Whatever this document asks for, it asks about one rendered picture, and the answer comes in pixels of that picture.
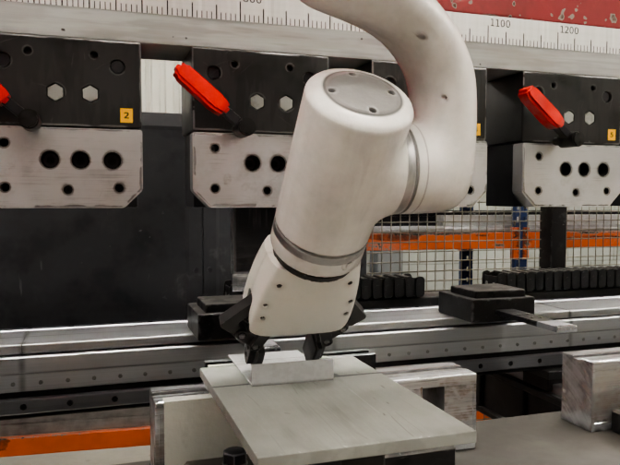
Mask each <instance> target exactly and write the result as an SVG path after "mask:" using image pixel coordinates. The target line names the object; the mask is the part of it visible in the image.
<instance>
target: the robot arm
mask: <svg viewBox="0 0 620 465"><path fill-rule="evenodd" d="M300 1H301V2H302V3H304V4H305V5H307V6H309V7H311V8H313V9H314V10H316V11H319V12H321V13H324V14H327V15H329V16H332V17H334V18H337V19H340V20H342V21H345V22H347V23H349V24H352V25H353V26H355V27H357V28H359V29H361V30H364V31H366V32H367V33H369V34H370V35H372V36H374V37H375V38H376V39H377V40H379V41H380V42H381V43H382V44H383V45H384V46H385V47H386V48H387V49H388V50H389V51H390V53H391V54H392V55H393V56H394V58H395V59H396V61H397V63H398V64H399V67H400V69H401V71H402V73H403V75H404V77H405V80H406V83H407V87H408V92H409V98H408V97H407V96H406V94H405V93H404V92H403V91H402V90H401V89H399V88H398V87H397V86H395V85H394V84H392V83H391V82H389V81H387V80H385V79H383V78H381V77H379V76H376V75H374V74H371V73H368V72H364V71H361V70H355V69H348V68H334V69H329V70H325V71H321V72H319V73H317V74H315V75H313V76H312V77H310V78H309V80H308V81H307V82H306V84H305V86H304V93H303V97H302V100H301V105H300V109H299V113H298V117H297V121H296V125H295V129H294V133H293V137H292V144H291V148H290V153H289V157H288V160H287V164H286V169H285V173H284V176H283V181H282V185H281V189H280V196H279V200H278V205H277V208H276V212H275V216H274V221H273V224H272V228H271V233H270V235H268V236H267V238H266V239H265V241H264V242H263V244H262V245H261V247H260V248H259V250H258V252H257V254H256V258H255V260H254V262H253V265H252V267H251V269H250V272H249V275H248V278H247V281H246V284H245V287H244V294H243V300H241V301H240V302H238V303H237V304H235V305H234V306H232V307H231V308H229V309H228V310H226V311H225V312H223V313H222V314H221V315H220V316H219V319H220V324H221V328H223V329H225V330H226V331H228V332H230V333H232V334H235V336H236V338H237V339H239V340H241V341H242V342H244V343H245V344H246V345H245V349H244V359H245V363H246V364H262V363H263V360H264V356H265V349H264V344H265V343H266V342H267V340H268V339H269V337H270V336H287V335H302V334H307V335H306V337H305V340H304V346H303V351H304V357H305V360H306V361H307V360H319V358H321V357H322V355H323V352H324V350H325V348H326V347H327V346H329V345H331V344H332V342H333V339H334V338H335V337H337V336H339V334H341V333H343V332H345V331H346V330H347V329H348V328H349V326H353V325H355V324H356V323H358V322H360V321H362V320H364V319H365V318H366V315H365V312H364V309H363V307H362V306H361V305H360V304H359V303H358V302H357V301H356V300H355V298H356V294H357V290H358V285H359V279H360V269H361V259H362V257H363V254H364V250H365V248H366V245H367V243H368V240H369V237H370V234H371V232H372V230H373V228H374V226H375V224H376V223H377V222H378V221H380V220H382V219H383V218H385V217H387V216H389V215H394V214H423V213H437V212H442V211H446V210H449V209H453V208H455V207H456V206H457V205H458V204H459V203H460V202H461V201H462V200H463V199H464V198H465V196H467V193H468V191H469V188H470V185H471V179H472V176H473V170H474V160H475V150H476V131H477V91H476V79H475V74H474V69H473V64H472V61H471V57H470V54H469V51H468V49H467V46H466V44H465V42H464V41H463V39H462V36H461V34H460V33H459V30H458V29H457V27H456V25H455V24H454V22H453V21H452V19H451V18H450V17H449V15H448V14H447V12H446V11H445V10H444V8H443V7H442V6H441V5H440V4H439V3H438V2H437V1H436V0H300ZM248 316H249V322H246V321H245V320H244V319H245V318H246V317H248Z"/></svg>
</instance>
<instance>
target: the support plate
mask: <svg viewBox="0 0 620 465"><path fill-rule="evenodd" d="M333 359H334V374H337V375H339V376H338V377H333V380H327V381H316V382H304V383H293V384H283V385H272V386H261V387H251V385H243V386H233V387H218V386H229V385H240V384H249V383H248V382H247V380H246V379H245V378H244V376H243V375H242V374H241V372H240V371H239V370H238V368H237V367H236V366H235V365H230V366H218V367H206V368H200V377H201V379H202V380H203V382H204V384H205V385H206V387H207V389H208V390H209V392H210V394H211V396H212V397H213V399H214V400H215V401H216V403H217V405H218V406H219V408H220V410H221V412H222V414H223V415H224V417H225V418H226V420H227V422H228V423H229V425H230V427H231V428H232V430H233V431H234V433H235V435H236V436H237V438H238V439H239V441H240V443H241V444H242V446H243V448H244V450H245V452H246V453H247V455H248V457H249V458H250V459H251V460H252V462H253V464H254V465H309V464H317V463H323V462H331V461H338V460H345V459H358V458H365V457H373V456H379V455H386V454H394V453H400V452H408V451H414V450H422V449H429V448H436V447H449V446H456V445H464V444H470V443H476V437H477V432H476V431H475V430H474V429H472V428H470V427H469V426H468V425H466V424H465V423H462V422H461V421H459V420H458V419H456V418H454V417H453V416H451V415H449V414H448V413H446V412H444V411H442V410H440V409H439V408H437V407H436V406H435V405H433V404H431V403H430V402H428V401H427V400H425V399H423V398H421V397H419V396H418V395H416V394H414V393H413V392H411V391H409V390H408V389H407V388H405V387H403V386H401V385H400V384H398V383H397V382H395V381H393V380H392V379H390V378H388V377H387V376H384V375H383V374H381V373H379V374H369V375H357V376H345V375H355V374H365V373H376V372H378V371H376V370H375V369H374V368H372V367H371V366H369V365H367V364H365V363H363V362H362V361H360V360H358V359H357V358H355V357H353V356H347V357H335V358H333Z"/></svg>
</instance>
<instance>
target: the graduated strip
mask: <svg viewBox="0 0 620 465"><path fill-rule="evenodd" d="M5 1H15V2H26V3H36V4H47V5H58V6H78V7H88V8H99V9H110V10H120V11H131V12H141V13H152V14H163V15H173V16H184V17H194V18H215V19H225V20H236V21H246V22H257V23H268V24H278V25H289V26H299V27H310V28H320V29H331V30H351V31H362V32H366V31H364V30H361V29H359V28H357V27H355V26H353V25H352V24H349V23H347V22H345V21H342V20H340V19H337V18H334V17H332V16H329V15H327V14H324V13H321V12H319V11H316V10H314V9H313V8H311V7H309V6H307V5H305V4H304V3H302V2H301V1H300V0H5ZM446 12H447V14H448V15H449V17H450V18H451V19H452V21H453V22H454V24H455V25H456V27H457V29H458V30H459V33H460V34H461V36H462V39H463V41H468V42H489V43H499V44H509V45H520V46H530V47H542V48H552V49H562V50H573V51H583V52H595V53H605V54H620V29H612V28H603V27H593V26H584V25H576V24H566V23H557V22H548V21H540V20H530V19H521V18H504V17H495V16H486V15H477V14H468V13H459V12H449V11H446Z"/></svg>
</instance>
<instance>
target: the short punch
mask: <svg viewBox="0 0 620 465"><path fill-rule="evenodd" d="M275 212H276V208H231V273H232V291H233V292H241V291H243V290H244V287H245V284H246V281H247V278H248V275H249V272H250V269H251V267H252V265H253V262H254V260H255V258H256V254H257V252H258V250H259V248H260V247H261V245H262V244H263V242H264V241H265V239H266V238H267V236H268V235H270V233H271V228H272V224H273V221H274V216H275Z"/></svg>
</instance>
